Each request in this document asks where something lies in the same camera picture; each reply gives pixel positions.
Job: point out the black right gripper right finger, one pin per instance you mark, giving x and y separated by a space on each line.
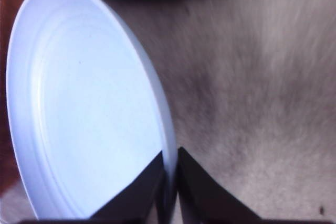
203 200

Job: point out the blue round plate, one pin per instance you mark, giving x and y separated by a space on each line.
85 109

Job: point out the brown wicker basket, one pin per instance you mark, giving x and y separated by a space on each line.
9 174

